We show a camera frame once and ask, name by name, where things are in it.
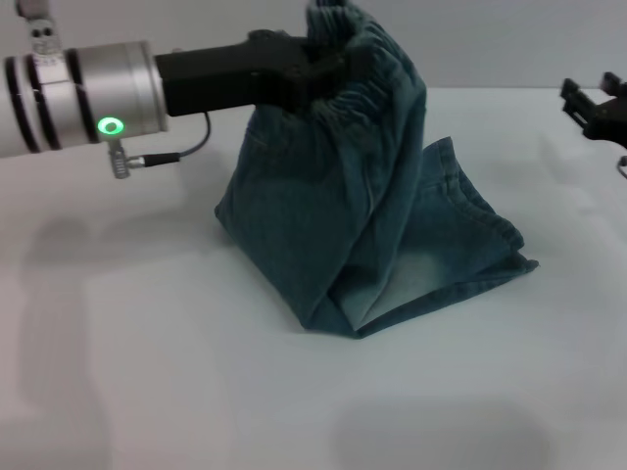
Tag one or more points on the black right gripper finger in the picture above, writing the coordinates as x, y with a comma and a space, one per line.
580, 105
614, 85

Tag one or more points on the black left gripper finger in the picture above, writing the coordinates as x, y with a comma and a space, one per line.
343, 66

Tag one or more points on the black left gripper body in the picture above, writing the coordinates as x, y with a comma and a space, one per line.
220, 78

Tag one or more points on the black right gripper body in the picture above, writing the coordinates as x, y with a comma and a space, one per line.
607, 120

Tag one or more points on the blue denim cartoon-print shorts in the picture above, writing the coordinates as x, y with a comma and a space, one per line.
318, 196

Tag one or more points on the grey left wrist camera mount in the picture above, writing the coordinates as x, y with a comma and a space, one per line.
41, 39

